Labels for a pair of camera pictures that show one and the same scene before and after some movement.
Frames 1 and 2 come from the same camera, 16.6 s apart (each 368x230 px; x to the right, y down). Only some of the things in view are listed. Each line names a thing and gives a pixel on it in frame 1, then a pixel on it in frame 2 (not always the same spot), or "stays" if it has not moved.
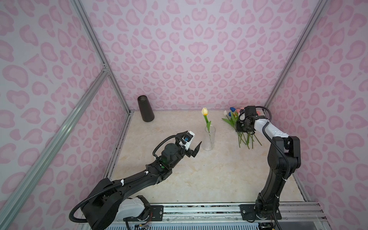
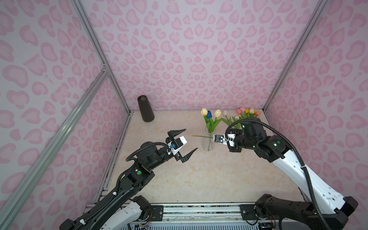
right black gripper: (238, 127) → (236, 131)
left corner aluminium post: (95, 41) stays
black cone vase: (146, 113) stays
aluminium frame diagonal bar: (11, 209) stays
